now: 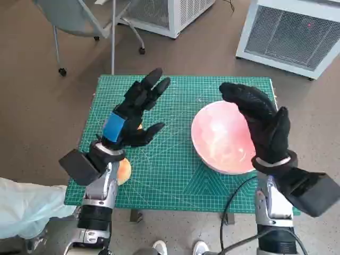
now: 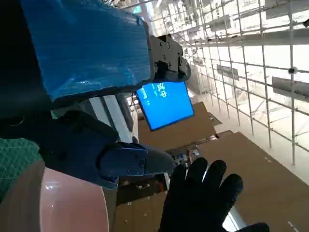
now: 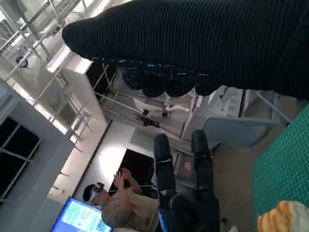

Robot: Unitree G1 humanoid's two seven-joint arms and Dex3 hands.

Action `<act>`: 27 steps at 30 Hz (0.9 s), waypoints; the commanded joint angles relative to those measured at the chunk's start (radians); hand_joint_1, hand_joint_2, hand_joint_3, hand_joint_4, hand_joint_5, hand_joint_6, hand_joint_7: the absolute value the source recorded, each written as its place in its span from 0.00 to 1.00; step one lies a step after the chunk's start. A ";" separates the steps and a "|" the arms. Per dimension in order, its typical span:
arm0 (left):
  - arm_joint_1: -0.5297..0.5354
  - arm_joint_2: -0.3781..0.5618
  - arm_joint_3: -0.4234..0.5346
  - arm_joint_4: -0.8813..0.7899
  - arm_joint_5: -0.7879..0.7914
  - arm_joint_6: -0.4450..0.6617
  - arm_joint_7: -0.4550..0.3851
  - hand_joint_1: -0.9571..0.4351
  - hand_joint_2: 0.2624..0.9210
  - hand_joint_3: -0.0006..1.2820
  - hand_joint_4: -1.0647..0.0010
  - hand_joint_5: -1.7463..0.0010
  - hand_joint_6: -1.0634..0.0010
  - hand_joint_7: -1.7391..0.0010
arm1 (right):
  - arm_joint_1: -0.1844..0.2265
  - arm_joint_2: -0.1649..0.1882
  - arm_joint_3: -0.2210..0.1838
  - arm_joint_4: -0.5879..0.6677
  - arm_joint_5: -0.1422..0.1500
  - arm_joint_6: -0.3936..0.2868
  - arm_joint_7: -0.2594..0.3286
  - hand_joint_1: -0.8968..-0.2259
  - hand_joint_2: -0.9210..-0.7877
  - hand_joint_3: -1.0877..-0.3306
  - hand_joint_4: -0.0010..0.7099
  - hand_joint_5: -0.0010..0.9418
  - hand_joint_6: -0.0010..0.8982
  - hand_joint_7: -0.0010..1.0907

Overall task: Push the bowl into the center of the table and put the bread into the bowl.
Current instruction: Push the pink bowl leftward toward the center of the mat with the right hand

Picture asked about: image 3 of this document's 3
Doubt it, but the black left hand blue tape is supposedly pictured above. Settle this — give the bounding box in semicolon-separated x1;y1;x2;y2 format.
154;129;221;232

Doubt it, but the long orange striped bread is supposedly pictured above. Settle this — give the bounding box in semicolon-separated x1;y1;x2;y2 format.
256;200;309;232

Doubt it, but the person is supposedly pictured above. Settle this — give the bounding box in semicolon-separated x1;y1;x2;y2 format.
83;168;160;232

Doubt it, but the black screen panel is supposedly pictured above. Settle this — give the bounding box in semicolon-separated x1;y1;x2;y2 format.
108;148;155;194

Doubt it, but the white VR headset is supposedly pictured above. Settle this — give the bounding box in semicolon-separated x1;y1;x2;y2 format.
91;182;106;203

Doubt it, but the green cutting mat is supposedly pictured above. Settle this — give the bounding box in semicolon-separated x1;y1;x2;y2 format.
252;103;309;218

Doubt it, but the monitor with light interface windows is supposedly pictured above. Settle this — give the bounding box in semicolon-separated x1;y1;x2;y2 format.
50;197;113;232

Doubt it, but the white louvered mesh cabinet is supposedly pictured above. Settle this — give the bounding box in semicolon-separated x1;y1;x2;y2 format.
192;86;246;132

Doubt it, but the grey metal pole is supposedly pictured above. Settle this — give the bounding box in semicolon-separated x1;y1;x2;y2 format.
251;90;292;127

